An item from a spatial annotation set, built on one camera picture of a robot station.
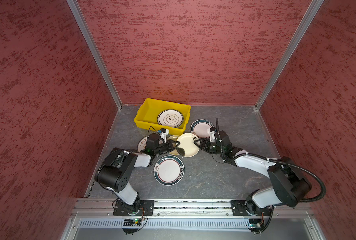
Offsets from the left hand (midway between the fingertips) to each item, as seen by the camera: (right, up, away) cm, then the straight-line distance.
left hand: (180, 145), depth 89 cm
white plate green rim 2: (-6, -14, -4) cm, 16 cm away
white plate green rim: (+15, +9, +18) cm, 26 cm away
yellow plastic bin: (-26, +23, +27) cm, 44 cm away
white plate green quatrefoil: (-7, +17, +21) cm, 28 cm away
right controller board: (+37, -35, -19) cm, 54 cm away
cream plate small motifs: (-5, +4, +8) cm, 10 cm away
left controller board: (-21, -34, -19) cm, 44 cm away
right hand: (+9, 0, -3) cm, 9 cm away
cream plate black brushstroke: (+4, +1, 0) cm, 5 cm away
